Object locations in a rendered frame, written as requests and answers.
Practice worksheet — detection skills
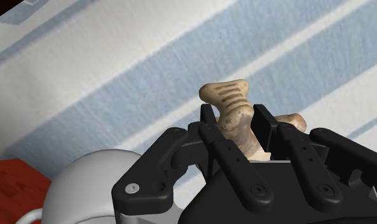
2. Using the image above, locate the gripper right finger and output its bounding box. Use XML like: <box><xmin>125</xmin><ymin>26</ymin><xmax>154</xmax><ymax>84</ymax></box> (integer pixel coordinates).
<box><xmin>251</xmin><ymin>104</ymin><xmax>377</xmax><ymax>215</ymax></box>

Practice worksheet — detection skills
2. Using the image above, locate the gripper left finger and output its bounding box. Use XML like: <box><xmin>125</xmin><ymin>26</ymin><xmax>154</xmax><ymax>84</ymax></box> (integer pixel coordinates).
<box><xmin>111</xmin><ymin>103</ymin><xmax>275</xmax><ymax>216</ymax></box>

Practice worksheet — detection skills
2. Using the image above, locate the beige brown striped figure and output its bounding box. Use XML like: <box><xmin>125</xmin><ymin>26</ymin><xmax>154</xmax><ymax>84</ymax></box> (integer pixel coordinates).
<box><xmin>198</xmin><ymin>79</ymin><xmax>308</xmax><ymax>163</ymax></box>

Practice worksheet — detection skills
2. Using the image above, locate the blue white striped bed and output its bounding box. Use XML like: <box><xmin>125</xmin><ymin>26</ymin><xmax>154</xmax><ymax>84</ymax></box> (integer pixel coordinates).
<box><xmin>0</xmin><ymin>0</ymin><xmax>377</xmax><ymax>212</ymax></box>

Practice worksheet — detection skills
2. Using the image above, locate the white rounded vessel with handle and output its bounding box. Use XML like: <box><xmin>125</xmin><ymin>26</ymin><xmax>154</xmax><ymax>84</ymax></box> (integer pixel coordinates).
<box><xmin>16</xmin><ymin>148</ymin><xmax>182</xmax><ymax>224</ymax></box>

